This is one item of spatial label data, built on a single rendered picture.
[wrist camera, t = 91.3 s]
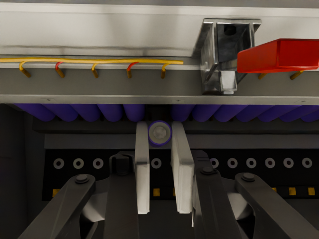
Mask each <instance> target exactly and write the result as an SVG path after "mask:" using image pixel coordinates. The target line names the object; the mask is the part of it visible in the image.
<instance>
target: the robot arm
mask: <svg viewBox="0 0 319 239"><path fill-rule="evenodd" d="M171 128H172V138H171V165H172V172H173V179H174V187H175V194H176V202H177V209H178V211H179V213H190V211H192V209H193V214H192V227H194V231H195V239H319V231H318V230H317V229H316V228H315V227H314V226H313V225H312V224H311V223H310V222H308V221H307V220H306V219H305V218H304V217H303V216H302V215H301V214H300V213H298V212H297V211H296V210H295V209H294V208H293V207H292V206H291V205H290V204H289V203H287V202H286V201H285V200H284V199H283V198H282V197H281V196H280V195H279V194H277V193H276V192H275V191H274V190H273V189H272V188H271V187H270V186H269V185H268V184H267V183H266V182H265V181H264V180H262V179H261V178H260V177H259V176H257V175H254V174H252V173H248V172H245V173H238V174H236V175H235V179H234V180H232V179H227V178H223V177H221V175H220V172H219V171H218V170H216V169H215V168H213V166H212V164H211V162H210V159H209V157H208V155H207V153H205V152H204V151H203V150H190V148H189V144H188V140H187V137H186V134H185V131H184V128H183V124H182V123H181V121H173V122H172V124H171ZM109 166H110V176H109V177H108V178H106V179H103V180H99V181H95V177H94V176H92V175H88V174H79V175H76V176H73V177H71V178H70V179H69V180H68V181H67V182H66V184H65V185H64V186H63V187H62V188H61V189H60V190H59V192H58V193H57V194H56V195H55V196H54V197H53V199H52V200H51V201H50V202H49V203H48V204H47V205H46V207H45V208H44V209H43V210H42V211H41V212H40V213H39V215H38V216H37V217H36V218H35V219H34V220H33V221H32V222H31V223H30V225H29V226H28V227H27V228H26V229H25V230H24V231H23V233H22V234H21V235H20V236H19V237H18V238H17V239H91V237H92V235H93V233H94V232H95V230H96V228H97V225H98V221H101V220H105V221H104V230H103V239H140V232H139V219H138V214H147V212H150V160H149V143H148V125H147V122H146V121H138V122H137V128H136V145H135V151H120V152H119V153H117V154H116V155H113V156H111V157H110V158H109Z"/></svg>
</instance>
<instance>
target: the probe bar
mask: <svg viewBox="0 0 319 239"><path fill-rule="evenodd" d="M32 61H46V62H57V63H56V65H55V68H23V67H22V65H23V64H24V63H25V62H32ZM0 62H20V64H19V68H0V103H45V104H228V105H319V71H291V72H277V73H248V74H247V75H246V76H245V77H244V78H243V79H242V80H241V81H240V82H239V83H238V85H237V91H236V92H235V93H234V95H229V96H208V95H202V93H201V70H166V69H165V67H166V66H167V65H169V64H183V61H182V60H167V59H142V58H130V59H70V58H52V57H20V58H0ZM63 62H67V63H94V64H93V66H92V68H91V69H72V68H59V67H58V66H59V65H60V64H61V63H63ZM99 63H131V64H130V65H129V66H128V68H127V69H95V66H96V65H97V64H99ZM136 63H164V65H163V67H162V69H131V67H132V66H133V65H134V64H136Z"/></svg>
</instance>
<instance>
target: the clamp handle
mask: <svg viewBox="0 0 319 239"><path fill-rule="evenodd" d="M318 68H319V39H301V38H279V39H276V40H273V41H270V42H267V43H264V44H261V45H258V46H255V47H252V48H249V49H246V50H243V51H240V52H239V53H238V55H237V58H236V59H233V60H229V61H225V62H221V63H219V64H218V66H217V70H218V71H219V72H218V78H219V87H220V92H221V93H222V92H234V93H235V92H236V91H237V83H236V76H235V71H237V72H238V73H277V72H291V71H304V70H317V69H318Z"/></svg>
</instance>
